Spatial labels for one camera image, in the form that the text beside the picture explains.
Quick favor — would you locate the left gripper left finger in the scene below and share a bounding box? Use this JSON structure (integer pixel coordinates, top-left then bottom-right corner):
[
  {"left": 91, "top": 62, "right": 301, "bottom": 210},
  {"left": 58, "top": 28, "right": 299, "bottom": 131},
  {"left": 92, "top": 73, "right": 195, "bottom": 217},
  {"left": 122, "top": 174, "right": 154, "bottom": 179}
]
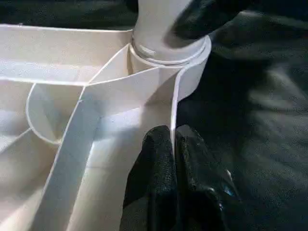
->
[{"left": 122, "top": 125, "right": 176, "bottom": 231}]

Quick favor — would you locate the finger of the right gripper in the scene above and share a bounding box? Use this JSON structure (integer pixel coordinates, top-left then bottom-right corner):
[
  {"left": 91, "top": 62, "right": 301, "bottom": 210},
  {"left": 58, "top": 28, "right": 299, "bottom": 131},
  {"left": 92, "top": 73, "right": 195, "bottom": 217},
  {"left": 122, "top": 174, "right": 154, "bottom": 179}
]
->
[{"left": 166, "top": 0, "right": 256, "bottom": 48}]

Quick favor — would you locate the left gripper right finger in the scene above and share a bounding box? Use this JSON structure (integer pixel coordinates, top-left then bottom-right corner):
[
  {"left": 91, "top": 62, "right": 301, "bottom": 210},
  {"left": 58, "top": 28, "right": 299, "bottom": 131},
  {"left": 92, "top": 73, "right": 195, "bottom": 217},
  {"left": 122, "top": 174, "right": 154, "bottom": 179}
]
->
[{"left": 175, "top": 124, "right": 241, "bottom": 231}]

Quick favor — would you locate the white plastic table leg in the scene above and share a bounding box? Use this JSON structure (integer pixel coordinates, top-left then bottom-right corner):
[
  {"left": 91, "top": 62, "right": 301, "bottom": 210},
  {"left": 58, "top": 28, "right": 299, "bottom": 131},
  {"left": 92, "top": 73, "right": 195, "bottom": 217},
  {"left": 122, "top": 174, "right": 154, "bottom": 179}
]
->
[{"left": 131, "top": 0, "right": 209, "bottom": 66}]

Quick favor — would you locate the white plastic table top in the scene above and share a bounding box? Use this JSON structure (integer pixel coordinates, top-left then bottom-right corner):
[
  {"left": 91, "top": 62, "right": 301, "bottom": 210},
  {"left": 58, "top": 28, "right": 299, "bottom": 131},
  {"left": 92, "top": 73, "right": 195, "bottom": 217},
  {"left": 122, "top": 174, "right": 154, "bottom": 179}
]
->
[{"left": 0, "top": 23, "right": 212, "bottom": 231}]

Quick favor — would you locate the black plastic sheet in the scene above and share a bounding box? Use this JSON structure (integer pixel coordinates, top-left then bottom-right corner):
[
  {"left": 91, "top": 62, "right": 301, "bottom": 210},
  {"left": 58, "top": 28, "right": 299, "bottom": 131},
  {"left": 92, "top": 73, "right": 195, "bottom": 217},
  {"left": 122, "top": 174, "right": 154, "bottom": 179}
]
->
[{"left": 0, "top": 0, "right": 308, "bottom": 231}]

